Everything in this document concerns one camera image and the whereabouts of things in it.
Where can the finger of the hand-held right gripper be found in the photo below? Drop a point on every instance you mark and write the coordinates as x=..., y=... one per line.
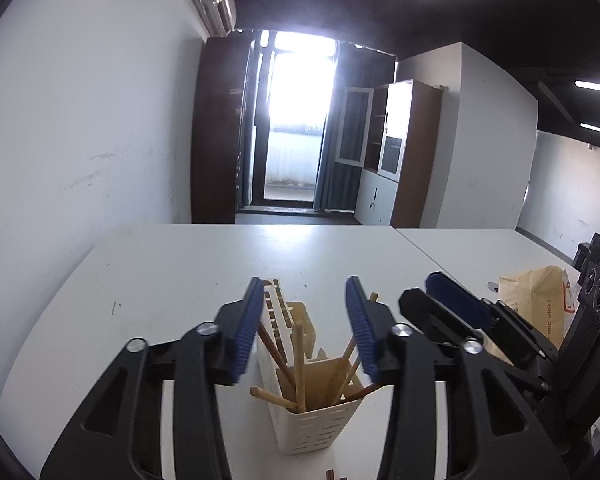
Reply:
x=455, y=296
x=430, y=312

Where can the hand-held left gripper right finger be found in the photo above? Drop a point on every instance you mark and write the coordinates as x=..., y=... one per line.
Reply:
x=360, y=332

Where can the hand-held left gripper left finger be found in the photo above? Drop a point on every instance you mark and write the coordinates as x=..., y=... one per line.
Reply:
x=245, y=332

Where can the bunch of wooden chopsticks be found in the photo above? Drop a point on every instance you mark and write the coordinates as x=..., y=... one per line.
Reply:
x=298, y=360

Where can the cream plastic utensil holder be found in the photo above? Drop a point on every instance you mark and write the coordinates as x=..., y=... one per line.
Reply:
x=310, y=430

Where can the tan shopping bag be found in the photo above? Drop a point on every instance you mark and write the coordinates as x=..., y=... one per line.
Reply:
x=530, y=295

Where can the brown cabinet with glass doors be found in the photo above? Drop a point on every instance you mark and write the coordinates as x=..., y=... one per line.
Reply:
x=405, y=160

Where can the dark curtain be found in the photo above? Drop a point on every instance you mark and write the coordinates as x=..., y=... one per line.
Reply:
x=345, y=185

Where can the dark wooden wardrobe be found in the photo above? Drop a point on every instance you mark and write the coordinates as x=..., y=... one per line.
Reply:
x=215, y=135

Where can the glass balcony door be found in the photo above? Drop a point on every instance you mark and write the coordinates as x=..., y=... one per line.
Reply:
x=295, y=110

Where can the white air conditioner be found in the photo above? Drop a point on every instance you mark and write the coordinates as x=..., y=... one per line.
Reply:
x=219, y=2

